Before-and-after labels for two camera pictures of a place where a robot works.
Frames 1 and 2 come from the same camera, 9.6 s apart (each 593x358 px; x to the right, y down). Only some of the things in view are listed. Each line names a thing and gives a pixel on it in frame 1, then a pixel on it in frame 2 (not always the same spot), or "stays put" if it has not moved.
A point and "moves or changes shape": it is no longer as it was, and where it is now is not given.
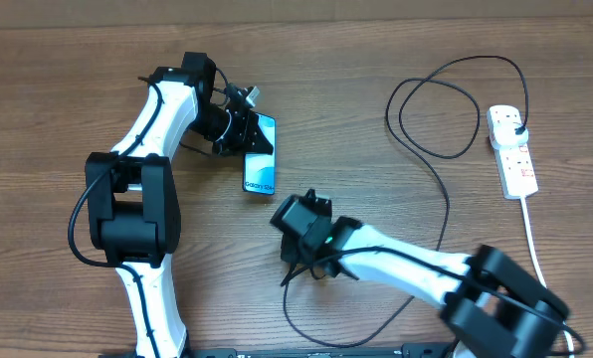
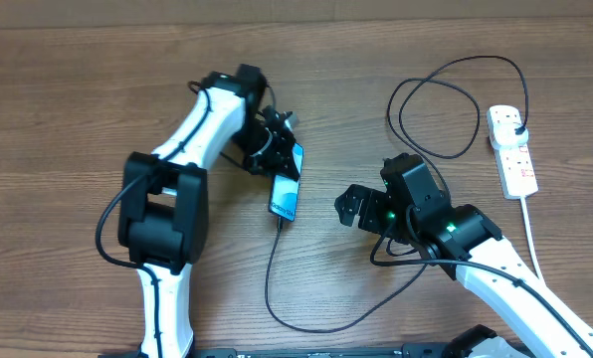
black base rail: [432, 351] stays put
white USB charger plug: [505, 136] stays put
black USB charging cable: [352, 339] -> [426, 261]
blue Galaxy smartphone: [259, 169] moves or changes shape
